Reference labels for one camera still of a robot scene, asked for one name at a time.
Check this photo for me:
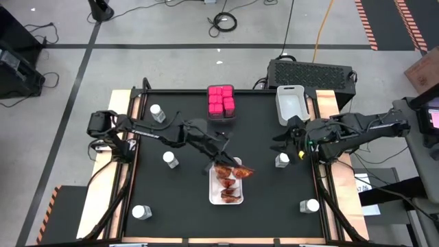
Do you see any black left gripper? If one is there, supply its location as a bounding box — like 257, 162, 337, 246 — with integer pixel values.
183, 118, 243, 175

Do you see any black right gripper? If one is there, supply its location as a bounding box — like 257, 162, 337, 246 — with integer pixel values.
270, 115, 330, 162

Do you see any white cap seasoning jar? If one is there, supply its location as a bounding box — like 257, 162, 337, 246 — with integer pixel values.
150, 104, 167, 124
162, 150, 180, 169
299, 198, 320, 214
132, 204, 154, 221
274, 152, 291, 169

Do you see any white plastic bin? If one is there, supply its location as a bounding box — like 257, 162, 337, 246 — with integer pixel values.
208, 156, 245, 206

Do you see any light grey plastic bin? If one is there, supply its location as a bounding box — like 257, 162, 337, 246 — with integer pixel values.
275, 84, 311, 127

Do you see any dark grey plastic bin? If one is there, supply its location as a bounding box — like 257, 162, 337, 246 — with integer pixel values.
205, 84, 237, 123

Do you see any black perforated metal box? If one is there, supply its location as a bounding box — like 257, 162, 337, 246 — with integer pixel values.
266, 58, 358, 111

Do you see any white paper sheet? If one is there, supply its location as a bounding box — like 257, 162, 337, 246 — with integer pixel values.
355, 173, 381, 217

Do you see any grey desk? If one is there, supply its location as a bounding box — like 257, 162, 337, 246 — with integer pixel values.
392, 97, 439, 203

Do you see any monitor with pink screen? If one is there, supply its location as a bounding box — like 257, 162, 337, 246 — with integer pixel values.
410, 84, 439, 148

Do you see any black orange striped floor mat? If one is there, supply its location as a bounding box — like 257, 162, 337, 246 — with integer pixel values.
36, 185, 88, 245
355, 0, 439, 52

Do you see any brown cardboard box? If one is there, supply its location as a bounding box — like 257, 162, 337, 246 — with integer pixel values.
403, 46, 439, 95

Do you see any black stand base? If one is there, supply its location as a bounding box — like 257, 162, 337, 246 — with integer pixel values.
87, 0, 116, 23

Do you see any black equipment case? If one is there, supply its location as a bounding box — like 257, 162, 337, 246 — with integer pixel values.
0, 40, 46, 100

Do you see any black cabinet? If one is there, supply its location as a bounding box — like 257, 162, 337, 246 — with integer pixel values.
0, 5, 45, 52

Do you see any black power cable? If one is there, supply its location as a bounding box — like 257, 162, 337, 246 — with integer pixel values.
276, 0, 298, 62

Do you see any yellow floor cable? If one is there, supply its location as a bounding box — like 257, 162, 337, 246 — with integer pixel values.
311, 0, 335, 64

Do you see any coiled black cable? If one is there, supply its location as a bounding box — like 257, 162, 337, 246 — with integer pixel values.
206, 12, 239, 38

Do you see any thin black floor cable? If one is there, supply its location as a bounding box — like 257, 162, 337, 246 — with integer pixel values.
23, 22, 60, 45
0, 71, 61, 108

